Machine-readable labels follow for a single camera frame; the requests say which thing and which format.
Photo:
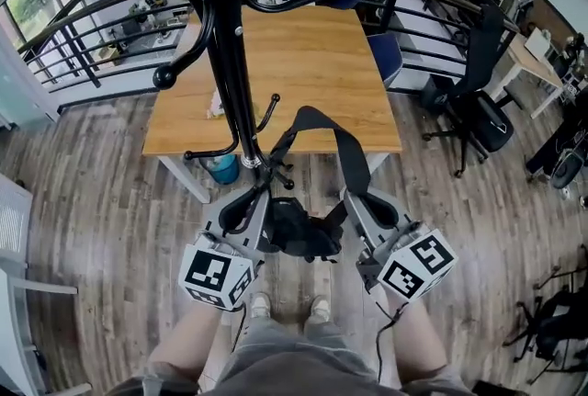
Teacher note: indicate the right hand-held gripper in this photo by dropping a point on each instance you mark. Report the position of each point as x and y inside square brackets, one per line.
[413, 265]

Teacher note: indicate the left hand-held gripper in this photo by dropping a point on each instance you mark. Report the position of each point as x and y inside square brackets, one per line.
[211, 270]

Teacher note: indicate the black shoulder bag with strap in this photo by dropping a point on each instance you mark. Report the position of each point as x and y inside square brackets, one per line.
[294, 229]

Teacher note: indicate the black coat rack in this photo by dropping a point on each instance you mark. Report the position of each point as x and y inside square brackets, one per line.
[229, 40]

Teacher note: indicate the person's left forearm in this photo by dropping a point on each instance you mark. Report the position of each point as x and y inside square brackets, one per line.
[184, 339]

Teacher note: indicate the person's right forearm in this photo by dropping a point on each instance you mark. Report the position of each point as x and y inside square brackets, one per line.
[418, 339]

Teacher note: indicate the person's left shoe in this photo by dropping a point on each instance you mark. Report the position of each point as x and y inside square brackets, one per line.
[261, 304]

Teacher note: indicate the person's shoe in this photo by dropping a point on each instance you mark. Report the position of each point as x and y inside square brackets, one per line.
[261, 304]
[320, 309]

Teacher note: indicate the mesh bin with blue bag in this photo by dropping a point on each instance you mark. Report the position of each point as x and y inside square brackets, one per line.
[225, 169]

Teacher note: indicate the person's right shoe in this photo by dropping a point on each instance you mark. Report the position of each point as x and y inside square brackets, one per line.
[320, 309]

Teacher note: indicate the person's grey shorts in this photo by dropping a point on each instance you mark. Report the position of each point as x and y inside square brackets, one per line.
[294, 366]

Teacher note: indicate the black swivel chair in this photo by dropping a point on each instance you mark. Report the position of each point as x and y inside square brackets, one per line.
[558, 325]

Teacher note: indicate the black office chair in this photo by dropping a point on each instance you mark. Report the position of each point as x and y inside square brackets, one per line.
[487, 123]

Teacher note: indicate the black floor bin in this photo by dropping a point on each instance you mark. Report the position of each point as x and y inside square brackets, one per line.
[435, 93]

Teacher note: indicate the white cabinet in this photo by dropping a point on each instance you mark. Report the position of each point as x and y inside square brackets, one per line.
[14, 293]

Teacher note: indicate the blue chair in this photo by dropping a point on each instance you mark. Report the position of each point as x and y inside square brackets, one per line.
[386, 56]

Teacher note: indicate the wooden table with white legs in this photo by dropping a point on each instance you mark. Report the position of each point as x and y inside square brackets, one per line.
[312, 77]

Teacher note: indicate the wooden desk with white legs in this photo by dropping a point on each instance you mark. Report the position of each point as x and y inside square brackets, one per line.
[528, 56]

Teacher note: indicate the black railing with wooden top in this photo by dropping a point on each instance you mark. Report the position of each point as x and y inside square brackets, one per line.
[80, 57]

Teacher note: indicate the white box with plant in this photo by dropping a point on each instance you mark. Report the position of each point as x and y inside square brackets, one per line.
[537, 44]

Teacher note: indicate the frosted glass door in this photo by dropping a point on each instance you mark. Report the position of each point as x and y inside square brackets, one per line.
[18, 86]

